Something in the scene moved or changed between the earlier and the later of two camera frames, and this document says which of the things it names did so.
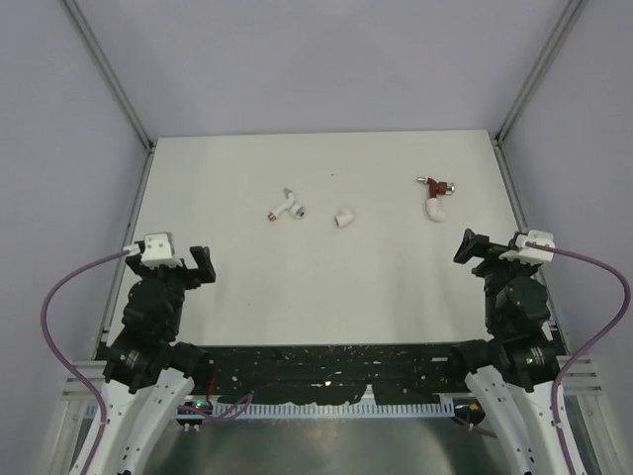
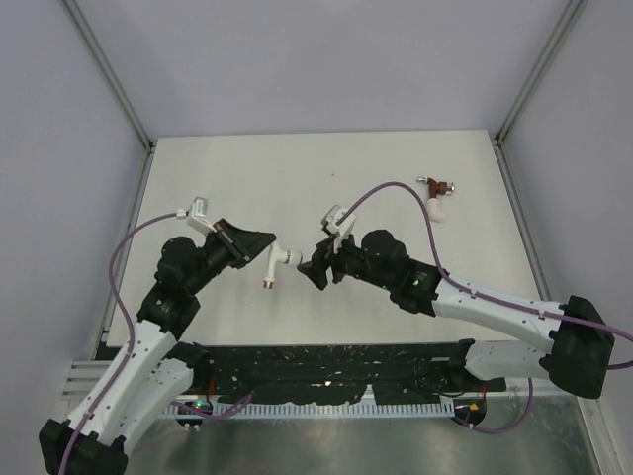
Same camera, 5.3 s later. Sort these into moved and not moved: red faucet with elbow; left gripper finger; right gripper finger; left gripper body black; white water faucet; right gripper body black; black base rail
Moved: left gripper body black; white water faucet; right gripper finger; right gripper body black; left gripper finger
Not moved: red faucet with elbow; black base rail
